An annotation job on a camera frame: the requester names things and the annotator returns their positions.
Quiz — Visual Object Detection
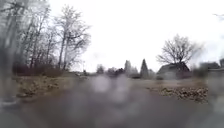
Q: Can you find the row of distant trees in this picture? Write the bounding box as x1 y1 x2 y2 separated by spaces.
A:
95 59 140 79

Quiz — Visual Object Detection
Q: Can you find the conical evergreen tree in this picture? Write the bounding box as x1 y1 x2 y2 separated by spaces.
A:
139 58 150 80

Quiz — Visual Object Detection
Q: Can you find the grey asphalt path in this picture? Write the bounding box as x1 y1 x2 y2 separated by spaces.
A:
0 75 224 128

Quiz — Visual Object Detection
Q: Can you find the dark-roofed house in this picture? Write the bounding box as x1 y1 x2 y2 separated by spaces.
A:
155 61 192 81

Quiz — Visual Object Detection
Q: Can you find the large bare tree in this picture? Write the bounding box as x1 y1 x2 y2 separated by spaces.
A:
155 33 203 66

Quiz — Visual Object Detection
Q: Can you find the leaf-strewn grass verge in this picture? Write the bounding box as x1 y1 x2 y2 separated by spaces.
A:
133 78 210 104
12 75 88 100

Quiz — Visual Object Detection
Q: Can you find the group of bare trees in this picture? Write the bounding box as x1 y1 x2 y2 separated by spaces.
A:
0 0 92 77

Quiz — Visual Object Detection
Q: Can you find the building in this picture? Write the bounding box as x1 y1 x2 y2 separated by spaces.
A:
198 58 224 78

